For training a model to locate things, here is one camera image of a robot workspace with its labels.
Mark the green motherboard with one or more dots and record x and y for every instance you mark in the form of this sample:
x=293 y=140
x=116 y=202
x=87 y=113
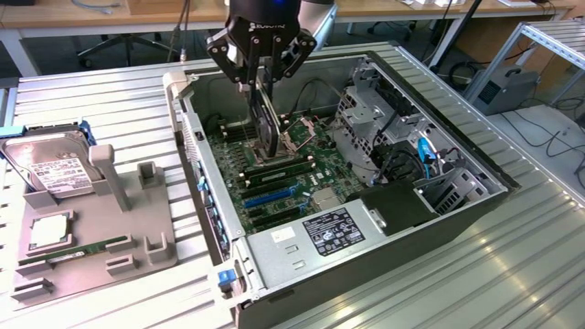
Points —
x=329 y=161

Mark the blue case latch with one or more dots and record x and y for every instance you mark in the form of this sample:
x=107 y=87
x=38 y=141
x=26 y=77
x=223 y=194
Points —
x=227 y=277

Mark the CPU socket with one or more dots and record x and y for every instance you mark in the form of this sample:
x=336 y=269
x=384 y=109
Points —
x=252 y=152

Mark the grey power supply unit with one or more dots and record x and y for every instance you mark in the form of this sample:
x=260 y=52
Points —
x=283 y=264

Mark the white box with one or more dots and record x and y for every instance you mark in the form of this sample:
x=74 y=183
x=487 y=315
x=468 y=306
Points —
x=425 y=2
x=449 y=3

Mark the blue expansion slot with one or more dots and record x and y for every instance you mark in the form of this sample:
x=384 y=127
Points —
x=272 y=200

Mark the silver CPU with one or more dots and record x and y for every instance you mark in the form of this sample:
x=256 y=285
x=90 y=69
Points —
x=48 y=233

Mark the black office chair base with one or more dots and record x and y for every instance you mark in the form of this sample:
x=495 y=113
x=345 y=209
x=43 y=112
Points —
x=130 y=41
x=407 y=31

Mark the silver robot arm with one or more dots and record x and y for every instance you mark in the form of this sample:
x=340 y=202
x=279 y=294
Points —
x=320 y=20

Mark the black RAM slot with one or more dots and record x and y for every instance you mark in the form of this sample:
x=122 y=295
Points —
x=233 y=140
x=295 y=161
x=233 y=127
x=233 y=136
x=295 y=157
x=233 y=132

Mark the graphics card with metal bracket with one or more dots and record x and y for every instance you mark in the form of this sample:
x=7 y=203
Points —
x=267 y=130

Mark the long black expansion slot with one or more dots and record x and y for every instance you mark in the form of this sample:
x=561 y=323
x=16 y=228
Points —
x=276 y=215
x=267 y=192
x=279 y=222

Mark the aluminium profile frame table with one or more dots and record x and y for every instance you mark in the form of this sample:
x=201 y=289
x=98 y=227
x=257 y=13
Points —
x=555 y=36

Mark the black desk device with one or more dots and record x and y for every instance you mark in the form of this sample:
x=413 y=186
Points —
x=18 y=2

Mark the blue disk caddy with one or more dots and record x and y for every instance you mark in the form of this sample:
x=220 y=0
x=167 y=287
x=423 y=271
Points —
x=88 y=133

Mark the open black PC case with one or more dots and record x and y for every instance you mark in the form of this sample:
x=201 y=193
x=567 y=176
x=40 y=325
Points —
x=365 y=260

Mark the long wooden desk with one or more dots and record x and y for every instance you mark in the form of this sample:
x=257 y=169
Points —
x=46 y=18

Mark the silver hard disk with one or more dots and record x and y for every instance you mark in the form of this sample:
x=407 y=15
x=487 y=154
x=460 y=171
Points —
x=42 y=154

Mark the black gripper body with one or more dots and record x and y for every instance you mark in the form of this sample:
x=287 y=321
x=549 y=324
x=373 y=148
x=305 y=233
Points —
x=265 y=17

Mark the grey plastic parts rack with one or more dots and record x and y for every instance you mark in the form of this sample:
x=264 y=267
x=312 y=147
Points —
x=91 y=222

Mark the green RAM stick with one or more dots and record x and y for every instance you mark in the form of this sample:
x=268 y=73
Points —
x=279 y=176
x=98 y=245

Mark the black stand pole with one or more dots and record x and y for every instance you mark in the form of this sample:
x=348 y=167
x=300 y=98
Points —
x=459 y=31

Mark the metal disk bay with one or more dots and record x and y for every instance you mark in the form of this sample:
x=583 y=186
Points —
x=449 y=197

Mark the silver chipset heatsink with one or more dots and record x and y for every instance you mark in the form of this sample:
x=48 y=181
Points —
x=327 y=200

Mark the blue card retention clip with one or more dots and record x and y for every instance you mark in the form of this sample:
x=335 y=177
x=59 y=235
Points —
x=220 y=229
x=200 y=183
x=213 y=212

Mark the black chassis lock tab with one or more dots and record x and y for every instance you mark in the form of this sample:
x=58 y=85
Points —
x=200 y=135

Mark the metal drive cage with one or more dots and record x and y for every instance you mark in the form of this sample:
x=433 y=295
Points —
x=361 y=114

